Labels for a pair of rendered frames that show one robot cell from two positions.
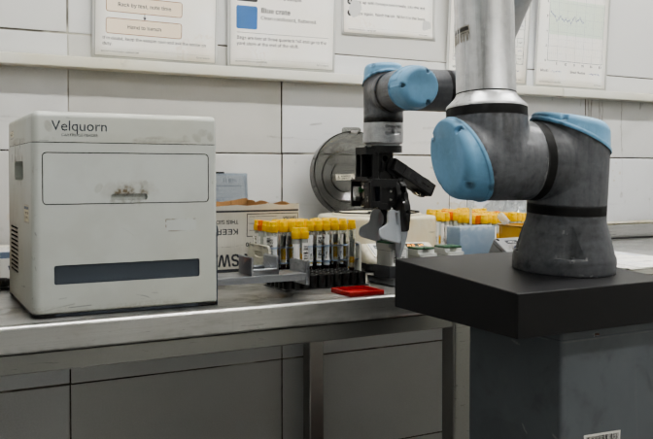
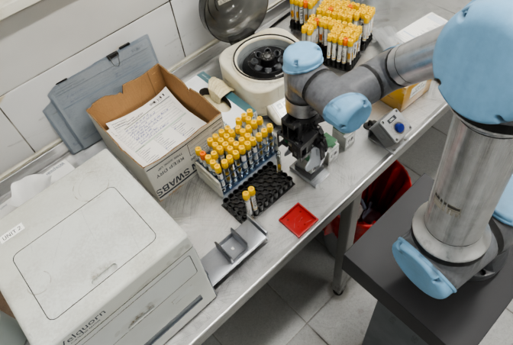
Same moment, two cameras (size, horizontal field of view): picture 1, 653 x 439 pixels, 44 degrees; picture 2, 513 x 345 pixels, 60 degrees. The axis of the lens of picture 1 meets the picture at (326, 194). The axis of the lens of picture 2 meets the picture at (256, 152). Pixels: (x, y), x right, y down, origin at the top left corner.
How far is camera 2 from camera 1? 118 cm
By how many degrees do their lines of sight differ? 51
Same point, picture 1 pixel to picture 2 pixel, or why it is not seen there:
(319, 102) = not seen: outside the picture
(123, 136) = (120, 302)
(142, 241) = (160, 320)
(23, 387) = not seen: hidden behind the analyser
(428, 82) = (364, 113)
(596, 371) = not seen: hidden behind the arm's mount
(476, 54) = (462, 228)
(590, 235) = (501, 259)
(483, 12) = (482, 204)
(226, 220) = (174, 157)
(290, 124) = not seen: outside the picture
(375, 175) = (300, 137)
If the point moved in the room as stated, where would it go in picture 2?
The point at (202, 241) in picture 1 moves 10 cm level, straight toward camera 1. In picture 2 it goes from (200, 287) to (217, 334)
